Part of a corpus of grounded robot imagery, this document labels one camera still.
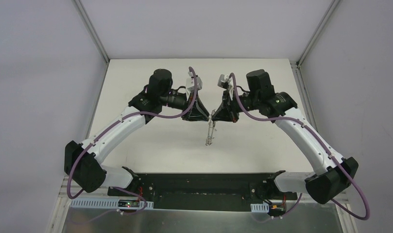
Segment round metal keyring disc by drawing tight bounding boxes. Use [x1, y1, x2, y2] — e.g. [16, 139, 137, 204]
[205, 116, 216, 146]

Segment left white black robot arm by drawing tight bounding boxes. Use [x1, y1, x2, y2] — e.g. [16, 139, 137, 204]
[64, 67, 209, 199]

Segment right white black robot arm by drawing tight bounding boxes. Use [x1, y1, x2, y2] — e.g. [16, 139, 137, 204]
[212, 69, 359, 204]

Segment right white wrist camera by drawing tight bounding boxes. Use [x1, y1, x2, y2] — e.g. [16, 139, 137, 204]
[217, 74, 233, 91]

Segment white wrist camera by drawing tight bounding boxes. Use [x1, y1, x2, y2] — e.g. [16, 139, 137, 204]
[217, 74, 233, 91]
[186, 76, 203, 93]

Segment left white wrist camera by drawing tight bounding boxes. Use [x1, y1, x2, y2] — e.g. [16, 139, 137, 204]
[186, 76, 203, 93]

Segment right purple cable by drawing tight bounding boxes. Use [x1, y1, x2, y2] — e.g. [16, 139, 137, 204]
[229, 72, 371, 221]

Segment purple cable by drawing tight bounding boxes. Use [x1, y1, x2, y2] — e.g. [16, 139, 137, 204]
[66, 67, 199, 216]
[229, 72, 371, 221]

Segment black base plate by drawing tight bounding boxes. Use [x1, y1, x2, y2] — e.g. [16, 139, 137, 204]
[127, 173, 299, 212]

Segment right white cable duct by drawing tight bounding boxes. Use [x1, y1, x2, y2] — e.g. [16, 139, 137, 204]
[250, 202, 269, 213]

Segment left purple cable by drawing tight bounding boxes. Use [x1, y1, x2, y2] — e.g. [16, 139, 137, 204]
[66, 67, 199, 216]

